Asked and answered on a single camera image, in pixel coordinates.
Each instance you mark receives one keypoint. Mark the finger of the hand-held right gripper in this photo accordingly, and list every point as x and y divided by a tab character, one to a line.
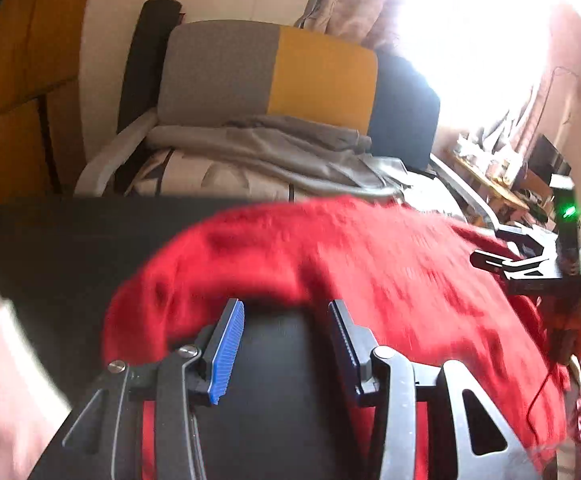
520	234
515	266

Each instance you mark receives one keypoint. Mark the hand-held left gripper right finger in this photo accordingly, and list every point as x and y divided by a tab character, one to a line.
343	346

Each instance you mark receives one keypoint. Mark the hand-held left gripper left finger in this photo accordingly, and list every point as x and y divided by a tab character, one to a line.
228	350

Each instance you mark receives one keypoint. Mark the red knitted sweater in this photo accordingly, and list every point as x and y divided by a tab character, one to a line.
370	270

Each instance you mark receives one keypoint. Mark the cluttered wooden desk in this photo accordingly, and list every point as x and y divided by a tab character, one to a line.
500	180

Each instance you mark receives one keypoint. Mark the dark monitor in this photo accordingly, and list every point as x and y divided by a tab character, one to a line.
548	157

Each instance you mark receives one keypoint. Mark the white patterned cushion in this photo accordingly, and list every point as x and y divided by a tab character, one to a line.
185	175

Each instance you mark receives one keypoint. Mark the grey cloth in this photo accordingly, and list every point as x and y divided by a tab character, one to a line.
280	150

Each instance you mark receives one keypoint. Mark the pink cloth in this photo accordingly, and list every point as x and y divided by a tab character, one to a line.
10	370

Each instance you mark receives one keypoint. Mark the wooden wardrobe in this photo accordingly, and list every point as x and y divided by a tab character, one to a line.
15	90

